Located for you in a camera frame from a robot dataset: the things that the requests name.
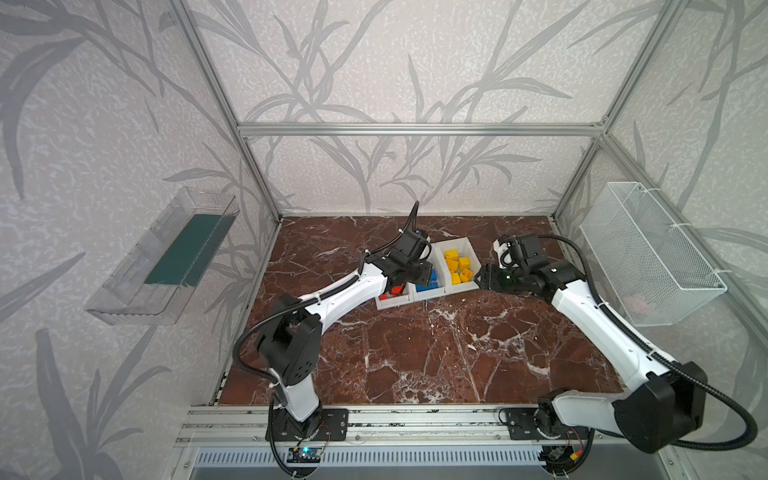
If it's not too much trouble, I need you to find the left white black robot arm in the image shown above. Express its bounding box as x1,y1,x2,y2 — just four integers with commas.
232,229,433,429

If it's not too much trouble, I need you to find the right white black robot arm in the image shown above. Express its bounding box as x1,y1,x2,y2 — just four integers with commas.
475,234,759,453

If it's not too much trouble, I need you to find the middle white sorting bin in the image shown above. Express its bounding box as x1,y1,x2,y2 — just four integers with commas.
408,246,451,302

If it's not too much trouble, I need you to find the white sorting bin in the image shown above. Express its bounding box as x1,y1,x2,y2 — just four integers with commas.
408,246,451,302
375,283,415,310
433,237,481,295

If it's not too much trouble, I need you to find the left white sorting bin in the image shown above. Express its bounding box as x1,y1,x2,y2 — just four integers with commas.
375,283,415,310

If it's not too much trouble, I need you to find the right white sorting bin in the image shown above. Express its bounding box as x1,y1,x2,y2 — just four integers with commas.
433,237,481,295

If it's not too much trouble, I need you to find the left controller board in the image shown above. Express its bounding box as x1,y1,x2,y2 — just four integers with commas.
286,446,324,464

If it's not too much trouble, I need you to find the white wire mesh basket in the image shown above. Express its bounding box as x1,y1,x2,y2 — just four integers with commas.
580,182,727,327

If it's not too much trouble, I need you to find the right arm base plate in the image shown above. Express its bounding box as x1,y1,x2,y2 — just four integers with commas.
497,406,589,443

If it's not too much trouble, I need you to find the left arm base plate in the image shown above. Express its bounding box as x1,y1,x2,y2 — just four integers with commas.
266,407,349,442

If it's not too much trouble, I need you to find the clear plastic wall tray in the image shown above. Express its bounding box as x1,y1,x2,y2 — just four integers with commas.
85,187,240,326

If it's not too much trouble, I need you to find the aluminium front rail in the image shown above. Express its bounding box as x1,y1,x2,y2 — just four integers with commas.
173,403,682,449

